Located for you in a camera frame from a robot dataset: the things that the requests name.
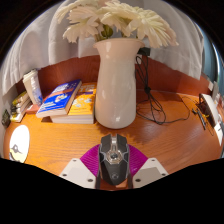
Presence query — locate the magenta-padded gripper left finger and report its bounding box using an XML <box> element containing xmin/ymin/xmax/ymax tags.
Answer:
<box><xmin>59</xmin><ymin>144</ymin><xmax>101</xmax><ymax>190</ymax></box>

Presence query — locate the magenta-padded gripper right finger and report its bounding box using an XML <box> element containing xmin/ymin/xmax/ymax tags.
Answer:
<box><xmin>127</xmin><ymin>144</ymin><xmax>170</xmax><ymax>190</ymax></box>

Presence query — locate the black grey computer mouse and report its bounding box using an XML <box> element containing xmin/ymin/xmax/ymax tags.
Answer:
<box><xmin>97</xmin><ymin>133</ymin><xmax>131</xmax><ymax>187</ymax></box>

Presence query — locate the white yellow black mouse pad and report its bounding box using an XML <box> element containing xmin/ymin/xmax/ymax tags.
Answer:
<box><xmin>8</xmin><ymin>124</ymin><xmax>31</xmax><ymax>164</ymax></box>

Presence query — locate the orange yellow paperback book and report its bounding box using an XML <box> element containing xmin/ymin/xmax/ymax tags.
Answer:
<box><xmin>49</xmin><ymin>82</ymin><xmax>98</xmax><ymax>125</ymax></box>

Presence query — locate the black pen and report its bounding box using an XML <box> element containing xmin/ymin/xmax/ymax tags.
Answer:
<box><xmin>196</xmin><ymin>108</ymin><xmax>208</xmax><ymax>131</ymax></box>

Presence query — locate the red brown flat book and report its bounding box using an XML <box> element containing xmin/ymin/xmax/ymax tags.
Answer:
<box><xmin>25</xmin><ymin>103</ymin><xmax>43</xmax><ymax>114</ymax></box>

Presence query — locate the white paper sheet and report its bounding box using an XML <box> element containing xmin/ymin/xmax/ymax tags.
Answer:
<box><xmin>213</xmin><ymin>121</ymin><xmax>224</xmax><ymax>146</ymax></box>

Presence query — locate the yellow white thick book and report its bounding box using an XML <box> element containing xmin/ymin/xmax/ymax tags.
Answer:
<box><xmin>9</xmin><ymin>105</ymin><xmax>33</xmax><ymax>123</ymax></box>

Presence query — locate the black spine book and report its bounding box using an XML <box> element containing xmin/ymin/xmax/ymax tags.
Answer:
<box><xmin>9</xmin><ymin>101</ymin><xmax>32</xmax><ymax>118</ymax></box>
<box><xmin>10</xmin><ymin>97</ymin><xmax>32</xmax><ymax>113</ymax></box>

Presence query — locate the white ceramic vase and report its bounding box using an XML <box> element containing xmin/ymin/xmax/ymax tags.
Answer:
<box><xmin>92</xmin><ymin>37</ymin><xmax>146</xmax><ymax>130</ymax></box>

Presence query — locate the cream lidded tumbler cup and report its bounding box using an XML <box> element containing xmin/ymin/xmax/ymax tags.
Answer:
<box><xmin>22</xmin><ymin>68</ymin><xmax>40</xmax><ymax>106</ymax></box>

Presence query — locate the white curtain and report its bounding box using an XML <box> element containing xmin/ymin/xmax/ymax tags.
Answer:
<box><xmin>0</xmin><ymin>0</ymin><xmax>205</xmax><ymax>96</ymax></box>

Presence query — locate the white artificial flower bunch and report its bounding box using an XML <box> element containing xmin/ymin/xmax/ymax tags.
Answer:
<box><xmin>54</xmin><ymin>0</ymin><xmax>180</xmax><ymax>50</ymax></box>

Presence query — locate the black cable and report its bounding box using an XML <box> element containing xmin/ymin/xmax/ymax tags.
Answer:
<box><xmin>134</xmin><ymin>54</ymin><xmax>201</xmax><ymax>126</ymax></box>

